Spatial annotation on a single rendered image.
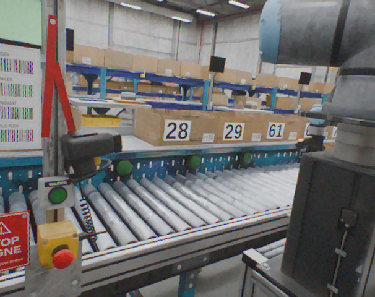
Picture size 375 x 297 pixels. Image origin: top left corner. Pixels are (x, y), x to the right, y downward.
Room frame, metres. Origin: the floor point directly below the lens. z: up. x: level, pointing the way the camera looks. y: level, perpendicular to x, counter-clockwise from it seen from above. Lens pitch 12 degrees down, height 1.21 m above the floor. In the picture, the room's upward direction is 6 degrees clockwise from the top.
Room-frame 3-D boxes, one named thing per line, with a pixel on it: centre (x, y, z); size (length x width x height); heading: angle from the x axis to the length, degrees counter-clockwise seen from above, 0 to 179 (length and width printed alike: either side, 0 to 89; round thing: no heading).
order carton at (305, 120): (2.30, -0.89, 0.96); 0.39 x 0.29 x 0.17; 125
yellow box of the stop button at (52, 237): (0.58, 0.23, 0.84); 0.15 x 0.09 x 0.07; 124
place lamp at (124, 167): (1.23, 0.28, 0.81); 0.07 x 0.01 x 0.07; 124
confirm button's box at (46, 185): (0.58, 0.27, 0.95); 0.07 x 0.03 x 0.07; 124
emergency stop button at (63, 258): (0.52, 0.23, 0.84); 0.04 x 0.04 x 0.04; 34
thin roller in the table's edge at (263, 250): (0.85, -0.35, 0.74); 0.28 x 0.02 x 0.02; 127
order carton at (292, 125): (2.08, -0.57, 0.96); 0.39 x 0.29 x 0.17; 124
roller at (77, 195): (0.91, 0.32, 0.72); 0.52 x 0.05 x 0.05; 34
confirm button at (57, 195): (0.57, 0.27, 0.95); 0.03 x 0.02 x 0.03; 124
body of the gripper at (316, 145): (1.63, -0.74, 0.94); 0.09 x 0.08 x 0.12; 34
